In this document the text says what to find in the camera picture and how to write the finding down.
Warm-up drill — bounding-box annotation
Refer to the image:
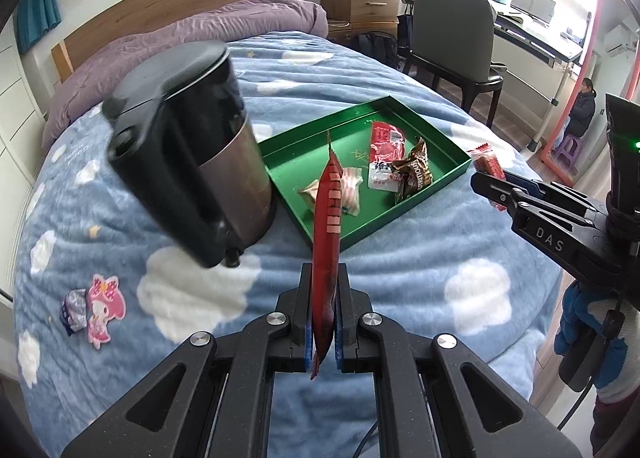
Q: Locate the red clear cake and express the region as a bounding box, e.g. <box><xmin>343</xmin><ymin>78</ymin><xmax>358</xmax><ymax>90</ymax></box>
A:
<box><xmin>468</xmin><ymin>143</ymin><xmax>506</xmax><ymax>181</ymax></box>

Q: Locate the brown gold snack bag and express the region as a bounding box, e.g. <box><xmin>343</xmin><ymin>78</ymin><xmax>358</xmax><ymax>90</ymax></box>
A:
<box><xmin>390</xmin><ymin>137</ymin><xmax>433</xmax><ymax>203</ymax></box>

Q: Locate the pink cartoon snack bag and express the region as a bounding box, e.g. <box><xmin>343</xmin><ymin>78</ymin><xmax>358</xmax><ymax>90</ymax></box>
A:
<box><xmin>87</xmin><ymin>274</ymin><xmax>126</xmax><ymax>350</ymax></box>

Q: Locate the red white striped packet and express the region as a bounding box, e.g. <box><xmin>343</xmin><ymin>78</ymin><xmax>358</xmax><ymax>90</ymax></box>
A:
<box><xmin>341</xmin><ymin>167</ymin><xmax>363</xmax><ymax>216</ymax></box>

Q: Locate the blue silver snack bag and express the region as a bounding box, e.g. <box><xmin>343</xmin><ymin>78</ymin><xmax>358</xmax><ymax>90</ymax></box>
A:
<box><xmin>60</xmin><ymin>289</ymin><xmax>88</xmax><ymax>335</ymax></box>

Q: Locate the dark red snack packet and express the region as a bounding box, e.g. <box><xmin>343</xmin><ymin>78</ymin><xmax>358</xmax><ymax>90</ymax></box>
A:
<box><xmin>311</xmin><ymin>136</ymin><xmax>343</xmax><ymax>379</ymax></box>

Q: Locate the blue white gloved hand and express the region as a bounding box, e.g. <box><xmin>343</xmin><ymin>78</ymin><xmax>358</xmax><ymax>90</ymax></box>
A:
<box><xmin>554</xmin><ymin>282</ymin><xmax>639</xmax><ymax>404</ymax></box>

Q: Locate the person in dark jacket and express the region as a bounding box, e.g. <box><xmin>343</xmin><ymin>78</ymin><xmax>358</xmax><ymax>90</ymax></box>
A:
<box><xmin>565</xmin><ymin>77</ymin><xmax>597</xmax><ymax>138</ymax></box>

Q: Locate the red white snack packet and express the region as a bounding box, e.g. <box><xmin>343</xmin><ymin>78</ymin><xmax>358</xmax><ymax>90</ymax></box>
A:
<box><xmin>368</xmin><ymin>121</ymin><xmax>405</xmax><ymax>192</ymax></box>

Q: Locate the white desk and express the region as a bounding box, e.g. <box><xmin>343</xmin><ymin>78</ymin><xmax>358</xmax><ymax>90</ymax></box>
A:
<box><xmin>389</xmin><ymin>0</ymin><xmax>586</xmax><ymax>149</ymax></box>

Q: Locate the blue cloud blanket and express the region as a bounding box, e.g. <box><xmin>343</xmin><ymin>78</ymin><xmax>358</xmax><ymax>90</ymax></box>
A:
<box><xmin>13</xmin><ymin>32</ymin><xmax>561</xmax><ymax>457</ymax></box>

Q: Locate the dark grey chair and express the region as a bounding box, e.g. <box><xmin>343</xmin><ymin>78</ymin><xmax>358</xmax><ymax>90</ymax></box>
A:
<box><xmin>404</xmin><ymin>0</ymin><xmax>503</xmax><ymax>127</ymax></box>

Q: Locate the black backpack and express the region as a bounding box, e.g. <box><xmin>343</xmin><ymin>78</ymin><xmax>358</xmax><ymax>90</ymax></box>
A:
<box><xmin>348</xmin><ymin>31</ymin><xmax>400</xmax><ymax>70</ymax></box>

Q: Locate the gold wrapped candy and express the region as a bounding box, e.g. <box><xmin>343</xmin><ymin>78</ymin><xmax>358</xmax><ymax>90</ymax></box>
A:
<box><xmin>297</xmin><ymin>179</ymin><xmax>320</xmax><ymax>210</ymax></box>

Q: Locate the green tray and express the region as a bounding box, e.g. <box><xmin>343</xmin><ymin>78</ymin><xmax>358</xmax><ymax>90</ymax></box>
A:
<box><xmin>259</xmin><ymin>96</ymin><xmax>471</xmax><ymax>250</ymax></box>

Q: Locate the wooden drawer cabinet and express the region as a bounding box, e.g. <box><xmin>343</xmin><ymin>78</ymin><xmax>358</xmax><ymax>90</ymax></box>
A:
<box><xmin>320</xmin><ymin>0</ymin><xmax>400</xmax><ymax>44</ymax></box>

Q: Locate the black bronze electric kettle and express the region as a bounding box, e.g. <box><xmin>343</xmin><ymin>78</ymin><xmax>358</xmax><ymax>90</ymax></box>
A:
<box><xmin>102</xmin><ymin>45</ymin><xmax>274</xmax><ymax>267</ymax></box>

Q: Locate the white wardrobe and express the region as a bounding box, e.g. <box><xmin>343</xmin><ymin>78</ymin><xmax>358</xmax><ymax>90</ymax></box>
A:
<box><xmin>0</xmin><ymin>22</ymin><xmax>44</xmax><ymax>380</ymax></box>

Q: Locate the purple duvet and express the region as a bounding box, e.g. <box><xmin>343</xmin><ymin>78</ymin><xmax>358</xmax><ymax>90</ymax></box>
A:
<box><xmin>41</xmin><ymin>0</ymin><xmax>329</xmax><ymax>151</ymax></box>

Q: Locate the wooden headboard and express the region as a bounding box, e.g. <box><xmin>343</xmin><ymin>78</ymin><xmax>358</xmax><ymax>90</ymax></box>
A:
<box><xmin>51</xmin><ymin>0</ymin><xmax>239</xmax><ymax>82</ymax></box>

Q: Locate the teal curtain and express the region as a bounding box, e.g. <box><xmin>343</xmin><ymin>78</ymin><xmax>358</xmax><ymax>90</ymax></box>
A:
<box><xmin>14</xmin><ymin>0</ymin><xmax>61</xmax><ymax>54</ymax></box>

